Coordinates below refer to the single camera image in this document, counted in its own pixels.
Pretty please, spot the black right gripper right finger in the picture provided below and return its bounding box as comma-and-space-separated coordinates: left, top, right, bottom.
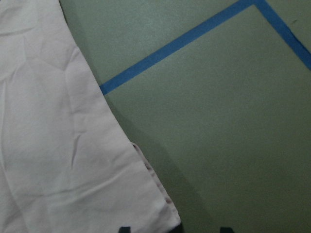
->
220, 227, 234, 233

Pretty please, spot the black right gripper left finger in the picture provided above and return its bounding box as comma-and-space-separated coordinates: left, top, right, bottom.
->
119, 226, 131, 233

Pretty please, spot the pink Snoopy t-shirt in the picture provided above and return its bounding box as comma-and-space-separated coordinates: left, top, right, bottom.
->
0, 0, 181, 233

